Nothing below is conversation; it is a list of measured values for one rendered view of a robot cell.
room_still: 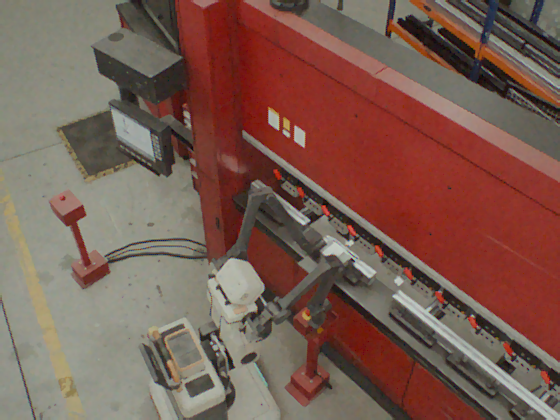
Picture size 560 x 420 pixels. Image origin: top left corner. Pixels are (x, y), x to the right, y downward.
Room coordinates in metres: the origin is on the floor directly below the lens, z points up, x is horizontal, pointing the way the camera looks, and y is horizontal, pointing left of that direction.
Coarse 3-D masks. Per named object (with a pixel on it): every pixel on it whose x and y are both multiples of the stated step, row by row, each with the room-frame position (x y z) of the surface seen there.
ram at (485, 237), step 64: (256, 64) 2.88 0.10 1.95; (256, 128) 2.89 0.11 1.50; (320, 128) 2.51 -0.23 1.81; (384, 128) 2.22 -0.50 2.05; (320, 192) 2.49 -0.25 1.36; (384, 192) 2.18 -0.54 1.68; (448, 192) 1.93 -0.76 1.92; (512, 192) 1.74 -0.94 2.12; (448, 256) 1.87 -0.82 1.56; (512, 256) 1.67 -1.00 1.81; (512, 320) 1.58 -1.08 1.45
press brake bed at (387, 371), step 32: (256, 224) 2.75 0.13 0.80; (256, 256) 2.75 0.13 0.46; (288, 256) 2.52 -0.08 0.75; (288, 288) 2.51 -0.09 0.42; (288, 320) 2.52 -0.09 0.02; (352, 320) 2.10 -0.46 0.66; (352, 352) 2.07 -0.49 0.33; (384, 352) 1.90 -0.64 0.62; (384, 384) 1.87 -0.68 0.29; (416, 384) 1.72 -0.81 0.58; (448, 384) 1.60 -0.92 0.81; (416, 416) 1.69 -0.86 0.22; (480, 416) 1.44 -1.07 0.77
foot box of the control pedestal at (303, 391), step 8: (304, 368) 2.07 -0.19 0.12; (320, 368) 2.07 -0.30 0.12; (296, 376) 2.02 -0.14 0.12; (328, 376) 2.02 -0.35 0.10; (288, 384) 2.02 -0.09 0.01; (296, 384) 1.99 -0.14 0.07; (304, 384) 1.96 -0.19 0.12; (312, 384) 1.96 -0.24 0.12; (320, 384) 1.97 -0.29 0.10; (288, 392) 1.96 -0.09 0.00; (296, 392) 1.96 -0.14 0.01; (304, 392) 1.93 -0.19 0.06; (312, 392) 1.92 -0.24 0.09; (320, 392) 1.96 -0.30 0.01; (304, 400) 1.90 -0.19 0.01; (312, 400) 1.90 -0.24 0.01
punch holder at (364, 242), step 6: (354, 228) 2.29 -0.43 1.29; (360, 228) 2.26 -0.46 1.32; (360, 234) 2.25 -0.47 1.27; (366, 234) 2.22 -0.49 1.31; (372, 234) 2.20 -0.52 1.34; (360, 240) 2.25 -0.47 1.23; (366, 240) 2.22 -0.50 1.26; (372, 240) 2.19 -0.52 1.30; (378, 240) 2.20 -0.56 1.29; (360, 246) 2.24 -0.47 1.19; (366, 246) 2.21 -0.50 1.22; (372, 246) 2.18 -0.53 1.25; (366, 252) 2.20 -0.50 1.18; (372, 252) 2.18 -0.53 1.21
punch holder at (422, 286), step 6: (414, 270) 1.98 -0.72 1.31; (420, 270) 1.96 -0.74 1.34; (414, 276) 1.97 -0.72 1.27; (420, 276) 1.95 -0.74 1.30; (426, 276) 1.92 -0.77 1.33; (408, 282) 1.99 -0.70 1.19; (420, 282) 1.94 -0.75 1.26; (426, 282) 1.92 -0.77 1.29; (432, 282) 1.90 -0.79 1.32; (414, 288) 1.96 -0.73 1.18; (420, 288) 1.93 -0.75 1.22; (426, 288) 1.91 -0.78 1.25; (432, 288) 1.89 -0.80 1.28; (438, 288) 1.93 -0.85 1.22; (426, 294) 1.90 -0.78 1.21; (432, 294) 1.89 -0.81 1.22
